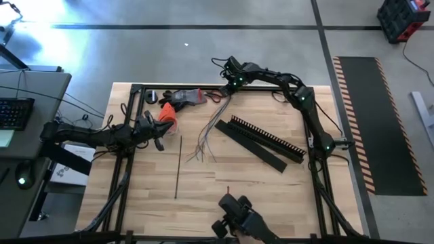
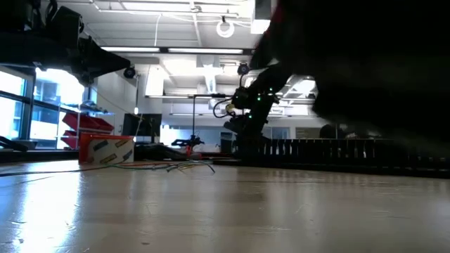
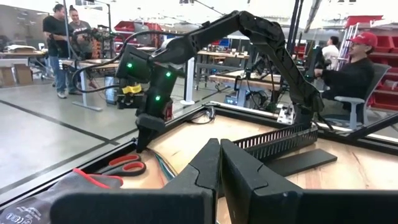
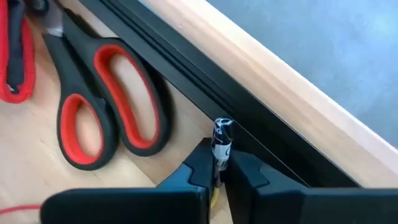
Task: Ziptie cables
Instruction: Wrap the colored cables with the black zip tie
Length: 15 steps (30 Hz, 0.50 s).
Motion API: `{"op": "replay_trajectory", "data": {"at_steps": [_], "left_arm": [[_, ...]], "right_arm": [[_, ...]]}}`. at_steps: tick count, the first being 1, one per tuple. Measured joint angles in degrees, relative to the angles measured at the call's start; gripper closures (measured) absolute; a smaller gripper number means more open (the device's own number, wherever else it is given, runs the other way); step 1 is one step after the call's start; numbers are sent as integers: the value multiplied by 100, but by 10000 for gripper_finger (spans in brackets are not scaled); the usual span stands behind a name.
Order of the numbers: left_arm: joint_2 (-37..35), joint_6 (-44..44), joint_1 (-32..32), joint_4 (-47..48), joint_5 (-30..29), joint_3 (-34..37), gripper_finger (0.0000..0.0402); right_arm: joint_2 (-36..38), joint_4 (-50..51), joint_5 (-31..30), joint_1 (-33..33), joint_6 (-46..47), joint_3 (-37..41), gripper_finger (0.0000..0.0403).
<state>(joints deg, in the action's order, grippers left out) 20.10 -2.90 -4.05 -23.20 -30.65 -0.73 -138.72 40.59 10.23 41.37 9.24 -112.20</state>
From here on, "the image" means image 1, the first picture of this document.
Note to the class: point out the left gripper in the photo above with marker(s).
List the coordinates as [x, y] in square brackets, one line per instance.
[149, 130]

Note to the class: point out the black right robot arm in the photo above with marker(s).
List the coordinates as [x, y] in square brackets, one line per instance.
[312, 115]

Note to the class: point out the clear safety glasses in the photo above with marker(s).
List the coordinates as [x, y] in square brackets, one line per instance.
[278, 98]

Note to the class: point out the black hazard-striped floor mat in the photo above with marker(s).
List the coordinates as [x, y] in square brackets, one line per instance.
[379, 125]

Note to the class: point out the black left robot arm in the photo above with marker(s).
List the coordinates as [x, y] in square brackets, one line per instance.
[101, 137]

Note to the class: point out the orange tape dispenser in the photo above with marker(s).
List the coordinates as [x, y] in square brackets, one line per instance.
[167, 113]

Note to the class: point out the black duct cover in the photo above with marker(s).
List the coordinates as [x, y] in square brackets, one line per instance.
[251, 146]

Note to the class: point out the green sticky note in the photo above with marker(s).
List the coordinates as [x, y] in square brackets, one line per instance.
[5, 138]

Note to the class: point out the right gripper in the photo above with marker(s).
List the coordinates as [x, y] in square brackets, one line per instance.
[237, 72]

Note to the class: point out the grey office desk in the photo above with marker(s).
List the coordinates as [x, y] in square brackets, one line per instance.
[40, 88]

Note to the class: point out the grey metal beam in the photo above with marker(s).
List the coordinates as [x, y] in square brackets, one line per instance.
[422, 112]

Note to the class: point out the black computer mouse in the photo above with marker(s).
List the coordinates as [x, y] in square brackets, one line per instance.
[24, 173]

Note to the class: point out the black desk support bar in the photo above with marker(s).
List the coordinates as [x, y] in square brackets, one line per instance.
[64, 157]

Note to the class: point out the black keyboard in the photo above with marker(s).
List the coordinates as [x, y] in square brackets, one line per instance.
[15, 113]

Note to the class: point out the black round disc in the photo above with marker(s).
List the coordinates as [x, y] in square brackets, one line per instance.
[151, 97]

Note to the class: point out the black zip tie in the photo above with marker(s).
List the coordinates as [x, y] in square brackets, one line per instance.
[178, 166]

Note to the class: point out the white cardboard box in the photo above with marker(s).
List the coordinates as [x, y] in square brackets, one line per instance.
[73, 173]

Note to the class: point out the black and red toolbox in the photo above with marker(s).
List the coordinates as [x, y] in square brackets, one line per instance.
[400, 18]

